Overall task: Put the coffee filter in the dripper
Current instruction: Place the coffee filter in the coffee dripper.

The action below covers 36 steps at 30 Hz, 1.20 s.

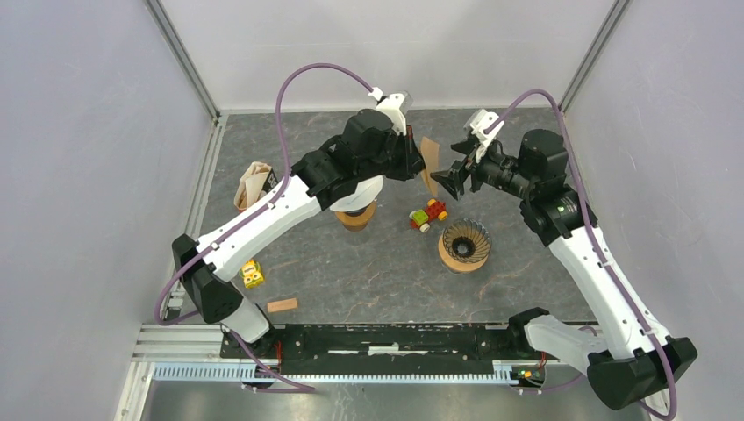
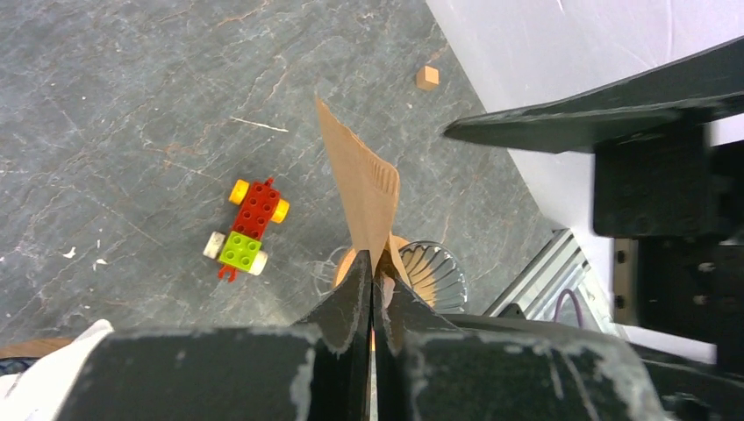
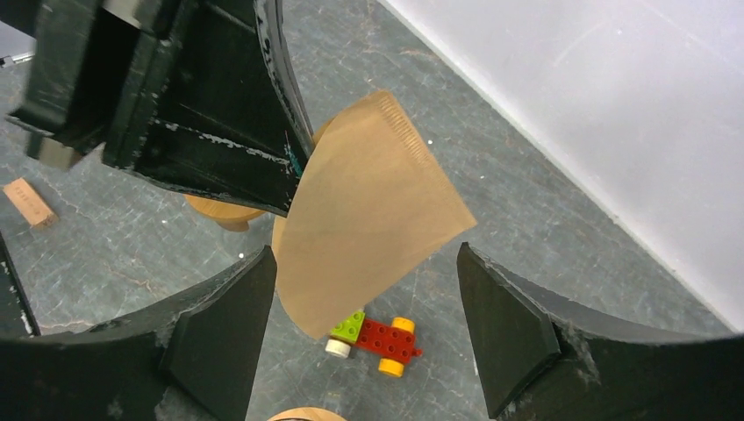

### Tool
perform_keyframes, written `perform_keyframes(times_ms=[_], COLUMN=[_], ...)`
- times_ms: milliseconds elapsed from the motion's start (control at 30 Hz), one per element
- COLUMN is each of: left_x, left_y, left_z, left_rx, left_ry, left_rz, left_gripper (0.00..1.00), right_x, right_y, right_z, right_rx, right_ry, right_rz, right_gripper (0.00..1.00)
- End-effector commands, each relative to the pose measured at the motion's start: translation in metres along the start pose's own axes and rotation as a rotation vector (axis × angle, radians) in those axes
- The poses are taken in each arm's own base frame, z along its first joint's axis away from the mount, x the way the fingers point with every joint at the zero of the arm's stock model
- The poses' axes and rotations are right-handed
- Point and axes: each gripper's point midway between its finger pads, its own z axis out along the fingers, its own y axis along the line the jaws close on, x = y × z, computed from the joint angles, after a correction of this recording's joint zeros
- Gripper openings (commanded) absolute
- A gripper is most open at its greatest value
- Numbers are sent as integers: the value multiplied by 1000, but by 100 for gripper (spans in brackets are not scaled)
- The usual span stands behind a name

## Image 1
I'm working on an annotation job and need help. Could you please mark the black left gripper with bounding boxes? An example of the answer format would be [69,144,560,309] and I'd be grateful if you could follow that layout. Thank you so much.
[357,125,429,182]

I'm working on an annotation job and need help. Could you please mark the brown paper coffee filter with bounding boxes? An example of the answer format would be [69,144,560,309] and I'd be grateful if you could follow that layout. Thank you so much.
[420,136,440,198]

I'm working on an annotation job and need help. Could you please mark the grey ribbed coffee dripper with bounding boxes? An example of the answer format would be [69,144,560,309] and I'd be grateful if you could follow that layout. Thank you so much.
[441,218,492,264]

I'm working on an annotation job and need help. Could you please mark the wooden ring dripper stand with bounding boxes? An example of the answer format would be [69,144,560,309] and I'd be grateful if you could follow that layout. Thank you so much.
[334,201,376,232]

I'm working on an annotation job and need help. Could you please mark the wooden ring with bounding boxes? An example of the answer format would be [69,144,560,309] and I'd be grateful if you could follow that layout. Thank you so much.
[437,244,490,275]

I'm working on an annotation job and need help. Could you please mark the orange black coffee filter box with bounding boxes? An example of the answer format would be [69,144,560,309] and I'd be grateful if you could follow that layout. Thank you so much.
[233,161,278,212]

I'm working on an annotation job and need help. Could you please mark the white paper coffee filter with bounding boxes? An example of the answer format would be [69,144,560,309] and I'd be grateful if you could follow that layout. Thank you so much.
[336,175,384,212]

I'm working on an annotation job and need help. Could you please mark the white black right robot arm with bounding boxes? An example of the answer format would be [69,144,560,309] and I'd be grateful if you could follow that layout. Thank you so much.
[432,129,698,410]

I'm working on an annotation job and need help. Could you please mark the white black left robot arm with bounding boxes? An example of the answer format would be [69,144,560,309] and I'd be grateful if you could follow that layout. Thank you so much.
[172,106,424,358]

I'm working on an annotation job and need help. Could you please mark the red toy brick car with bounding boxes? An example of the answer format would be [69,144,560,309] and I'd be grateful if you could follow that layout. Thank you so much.
[409,198,448,232]

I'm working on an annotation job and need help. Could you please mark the small wooden rectangular block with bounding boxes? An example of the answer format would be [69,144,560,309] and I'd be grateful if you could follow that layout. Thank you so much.
[267,297,299,314]

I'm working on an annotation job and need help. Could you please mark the yellow green toy cube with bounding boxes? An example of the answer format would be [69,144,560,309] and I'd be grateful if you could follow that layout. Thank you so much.
[240,260,265,289]

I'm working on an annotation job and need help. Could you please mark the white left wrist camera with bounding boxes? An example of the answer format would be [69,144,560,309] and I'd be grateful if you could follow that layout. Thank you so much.
[368,87,413,136]

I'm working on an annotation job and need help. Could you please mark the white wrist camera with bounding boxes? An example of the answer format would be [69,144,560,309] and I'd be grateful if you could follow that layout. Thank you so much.
[464,109,504,163]
[368,87,413,136]

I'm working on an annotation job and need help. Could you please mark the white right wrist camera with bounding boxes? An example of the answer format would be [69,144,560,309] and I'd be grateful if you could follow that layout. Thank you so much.
[464,109,504,163]

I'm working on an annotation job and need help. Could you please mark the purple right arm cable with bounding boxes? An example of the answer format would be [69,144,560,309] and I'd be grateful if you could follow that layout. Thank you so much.
[485,88,679,421]

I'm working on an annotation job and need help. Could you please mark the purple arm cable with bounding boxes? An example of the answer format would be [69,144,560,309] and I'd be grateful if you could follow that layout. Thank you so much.
[154,62,379,395]
[485,88,679,421]

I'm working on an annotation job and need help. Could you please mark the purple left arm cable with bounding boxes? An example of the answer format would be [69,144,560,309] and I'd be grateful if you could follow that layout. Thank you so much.
[154,62,379,395]

